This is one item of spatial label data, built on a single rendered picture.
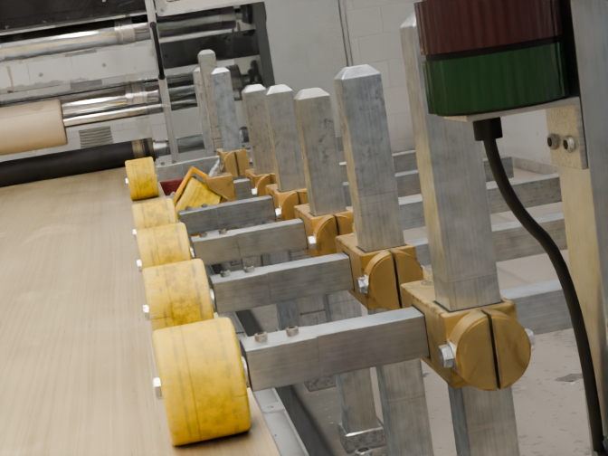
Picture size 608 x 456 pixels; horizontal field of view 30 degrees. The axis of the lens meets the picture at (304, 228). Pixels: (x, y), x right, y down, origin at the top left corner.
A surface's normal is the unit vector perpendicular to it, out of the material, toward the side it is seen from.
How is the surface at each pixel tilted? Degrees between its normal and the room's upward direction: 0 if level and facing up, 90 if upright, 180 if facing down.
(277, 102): 90
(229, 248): 90
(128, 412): 0
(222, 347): 45
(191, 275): 36
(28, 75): 90
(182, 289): 58
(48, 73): 90
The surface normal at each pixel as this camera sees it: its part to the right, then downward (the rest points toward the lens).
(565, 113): -0.97, 0.18
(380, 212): 0.17, 0.14
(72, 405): -0.15, -0.98
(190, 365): 0.05, -0.44
